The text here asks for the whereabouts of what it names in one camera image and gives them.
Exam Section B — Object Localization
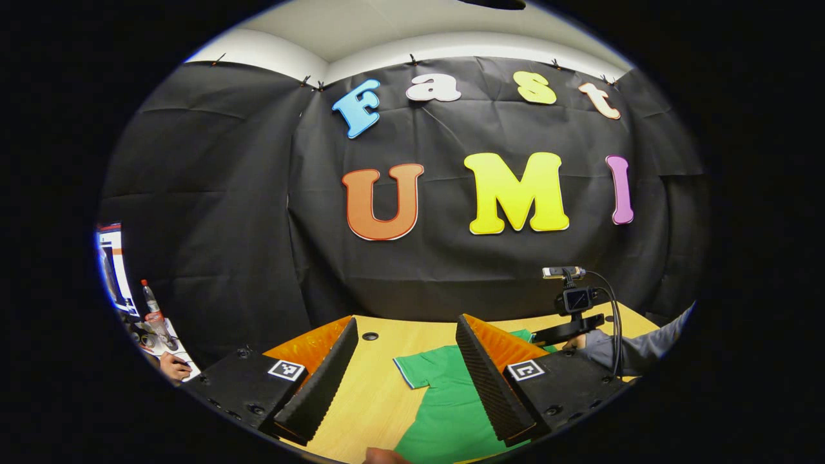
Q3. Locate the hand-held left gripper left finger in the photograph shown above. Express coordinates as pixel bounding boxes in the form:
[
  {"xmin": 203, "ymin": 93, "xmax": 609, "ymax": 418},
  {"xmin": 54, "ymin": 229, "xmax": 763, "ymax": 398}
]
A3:
[{"xmin": 182, "ymin": 316, "xmax": 360, "ymax": 447}]

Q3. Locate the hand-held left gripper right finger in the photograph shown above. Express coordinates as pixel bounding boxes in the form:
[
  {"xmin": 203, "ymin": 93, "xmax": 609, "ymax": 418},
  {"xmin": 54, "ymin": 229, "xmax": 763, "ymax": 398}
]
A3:
[{"xmin": 455, "ymin": 314, "xmax": 631, "ymax": 448}]

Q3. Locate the green T-shirt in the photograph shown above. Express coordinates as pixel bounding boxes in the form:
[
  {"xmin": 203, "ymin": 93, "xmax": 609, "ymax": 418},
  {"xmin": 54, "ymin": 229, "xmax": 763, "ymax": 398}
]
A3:
[{"xmin": 393, "ymin": 329, "xmax": 560, "ymax": 464}]

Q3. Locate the clear plastic bottle red cap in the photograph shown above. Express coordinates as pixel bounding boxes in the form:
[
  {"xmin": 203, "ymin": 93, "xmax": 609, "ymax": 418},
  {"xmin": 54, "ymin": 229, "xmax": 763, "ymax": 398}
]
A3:
[{"xmin": 141, "ymin": 279, "xmax": 179, "ymax": 352}]

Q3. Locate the black cable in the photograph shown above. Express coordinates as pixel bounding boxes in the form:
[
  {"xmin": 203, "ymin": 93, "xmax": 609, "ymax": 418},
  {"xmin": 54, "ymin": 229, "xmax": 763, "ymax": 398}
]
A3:
[{"xmin": 583, "ymin": 271, "xmax": 624, "ymax": 378}]

